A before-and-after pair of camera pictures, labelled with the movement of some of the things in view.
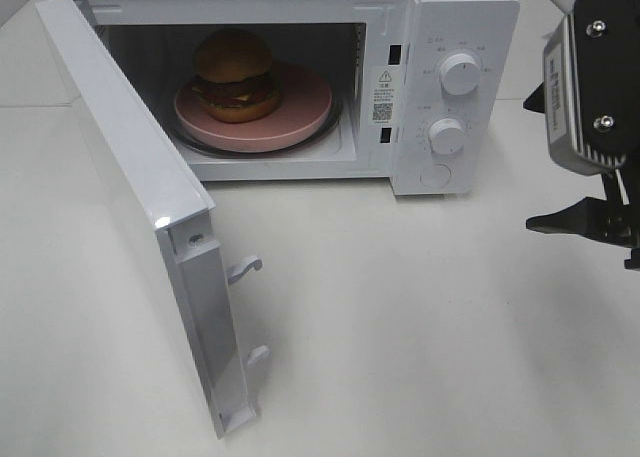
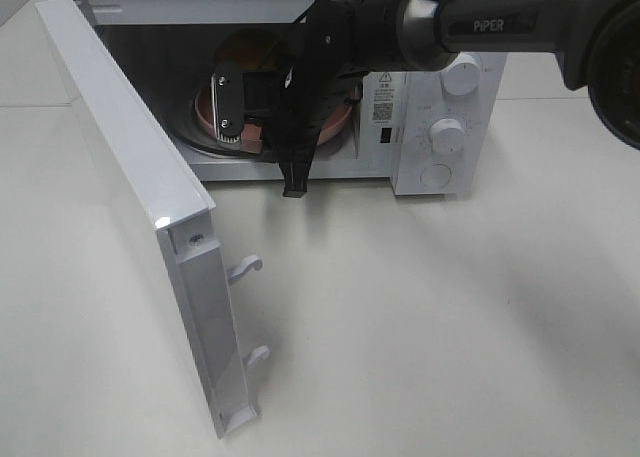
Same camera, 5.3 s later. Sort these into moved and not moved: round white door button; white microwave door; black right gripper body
Moved: black right gripper body
Not moved: white microwave door; round white door button
